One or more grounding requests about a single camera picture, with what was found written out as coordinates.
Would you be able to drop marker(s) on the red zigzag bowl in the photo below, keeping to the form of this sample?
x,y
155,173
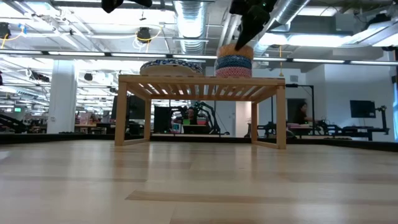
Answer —
x,y
233,73

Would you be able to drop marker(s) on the black aluminium table frame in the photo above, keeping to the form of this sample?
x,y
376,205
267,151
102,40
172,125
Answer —
x,y
62,138

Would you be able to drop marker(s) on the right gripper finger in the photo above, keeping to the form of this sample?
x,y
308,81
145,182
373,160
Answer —
x,y
256,26
245,34

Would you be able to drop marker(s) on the white building column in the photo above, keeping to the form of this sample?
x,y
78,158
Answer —
x,y
61,96

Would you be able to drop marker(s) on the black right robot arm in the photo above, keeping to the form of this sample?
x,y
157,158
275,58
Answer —
x,y
268,3

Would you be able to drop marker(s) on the green exit sign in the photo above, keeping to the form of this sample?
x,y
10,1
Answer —
x,y
17,109

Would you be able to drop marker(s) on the dark blue striped bowl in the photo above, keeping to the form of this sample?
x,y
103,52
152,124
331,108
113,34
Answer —
x,y
230,59

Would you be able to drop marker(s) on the yellow speckled bowl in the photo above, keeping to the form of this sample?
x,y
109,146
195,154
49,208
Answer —
x,y
227,51

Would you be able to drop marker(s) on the black wall monitor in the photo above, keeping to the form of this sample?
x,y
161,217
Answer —
x,y
362,109

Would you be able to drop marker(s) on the person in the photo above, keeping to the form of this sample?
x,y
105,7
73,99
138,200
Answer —
x,y
301,115
191,115

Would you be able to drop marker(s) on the wooden slatted shelf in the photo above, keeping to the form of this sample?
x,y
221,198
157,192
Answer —
x,y
202,80

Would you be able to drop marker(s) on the black background workbench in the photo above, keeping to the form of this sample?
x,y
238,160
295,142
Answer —
x,y
357,129

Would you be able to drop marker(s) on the black ceiling dome fixture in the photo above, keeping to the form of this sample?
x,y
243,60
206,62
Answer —
x,y
143,35

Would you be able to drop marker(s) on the ceiling light strip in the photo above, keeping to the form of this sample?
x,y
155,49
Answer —
x,y
373,63
140,55
76,53
318,60
194,57

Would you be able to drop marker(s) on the black background robot arm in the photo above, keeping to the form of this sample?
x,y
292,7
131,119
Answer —
x,y
211,118

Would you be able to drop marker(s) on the ribbed silver air duct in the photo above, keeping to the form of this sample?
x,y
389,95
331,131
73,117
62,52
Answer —
x,y
190,25

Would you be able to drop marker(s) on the blue white patterned paper bowl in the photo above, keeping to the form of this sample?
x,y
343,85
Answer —
x,y
171,62
171,71

